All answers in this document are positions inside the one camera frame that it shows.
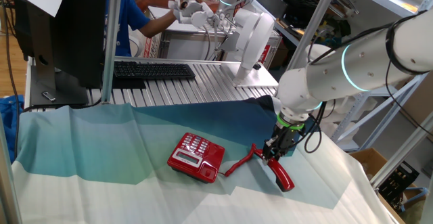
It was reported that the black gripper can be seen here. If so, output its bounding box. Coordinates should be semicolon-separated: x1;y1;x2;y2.
262;124;302;166

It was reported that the red telephone handset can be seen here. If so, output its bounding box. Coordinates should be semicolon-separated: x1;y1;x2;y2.
255;148;296;193

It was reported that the white haptic control device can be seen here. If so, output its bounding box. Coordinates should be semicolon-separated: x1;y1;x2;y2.
168;0;280;89

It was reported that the bare person forearm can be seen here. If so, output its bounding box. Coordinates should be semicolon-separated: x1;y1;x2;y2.
138;9;177;38

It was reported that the red telephone base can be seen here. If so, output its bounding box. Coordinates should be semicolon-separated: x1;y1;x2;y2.
166;132;226;184

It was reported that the open cardboard box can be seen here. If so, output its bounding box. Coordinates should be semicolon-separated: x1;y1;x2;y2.
348;148;427;224

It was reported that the black plastic crate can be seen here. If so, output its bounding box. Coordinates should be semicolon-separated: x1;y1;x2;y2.
378;161;420;213

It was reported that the grey metal cabinet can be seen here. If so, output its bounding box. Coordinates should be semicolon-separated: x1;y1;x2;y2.
158;27;283;70

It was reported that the black keyboard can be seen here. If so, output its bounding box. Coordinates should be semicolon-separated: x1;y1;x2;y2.
113;60;197;81

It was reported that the dark grey laptop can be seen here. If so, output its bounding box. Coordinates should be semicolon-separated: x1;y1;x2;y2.
250;0;289;19

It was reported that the brown cardboard box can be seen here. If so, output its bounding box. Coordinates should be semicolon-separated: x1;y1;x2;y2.
404;71;433;132

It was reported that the white carton red print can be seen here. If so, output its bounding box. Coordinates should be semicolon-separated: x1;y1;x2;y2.
138;30;163;59

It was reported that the blue green white tablecloth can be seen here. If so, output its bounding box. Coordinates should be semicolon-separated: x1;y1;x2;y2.
12;95;402;224

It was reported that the person in blue shirt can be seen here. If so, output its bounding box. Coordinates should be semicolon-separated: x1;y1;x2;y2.
104;0;152;58

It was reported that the black computer monitor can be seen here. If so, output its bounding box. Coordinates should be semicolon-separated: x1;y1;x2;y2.
13;0;109;108

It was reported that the blue fabric bag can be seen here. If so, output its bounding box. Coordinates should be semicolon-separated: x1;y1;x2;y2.
0;94;25;164

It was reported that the green wrist adapter ring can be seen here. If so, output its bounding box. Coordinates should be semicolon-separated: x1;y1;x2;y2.
276;112;305;132

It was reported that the red coiled phone cord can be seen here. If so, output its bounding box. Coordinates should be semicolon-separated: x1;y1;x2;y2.
218;143;258;178

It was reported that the aluminium frame post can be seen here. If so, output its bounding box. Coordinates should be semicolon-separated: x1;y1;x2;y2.
287;0;342;71
100;0;124;104
370;114;433;188
0;114;23;224

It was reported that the light blue strap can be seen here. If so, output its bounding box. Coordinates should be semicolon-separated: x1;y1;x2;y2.
401;186;427;213

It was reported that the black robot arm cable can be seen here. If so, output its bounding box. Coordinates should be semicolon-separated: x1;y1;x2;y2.
302;9;433;154

